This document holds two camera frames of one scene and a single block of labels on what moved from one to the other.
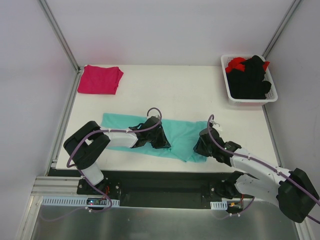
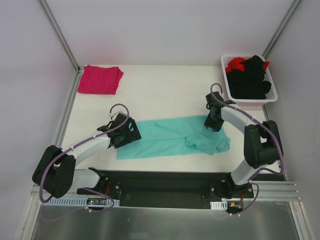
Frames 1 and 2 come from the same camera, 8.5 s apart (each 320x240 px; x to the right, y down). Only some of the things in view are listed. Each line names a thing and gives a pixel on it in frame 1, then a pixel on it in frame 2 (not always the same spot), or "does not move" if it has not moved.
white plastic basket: x=226 y=59 does not move
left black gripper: x=159 y=136 → x=127 y=132
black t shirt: x=248 y=84 does not move
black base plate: x=191 y=189 does not move
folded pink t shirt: x=101 y=80 does not move
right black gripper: x=200 y=146 → x=214 y=120
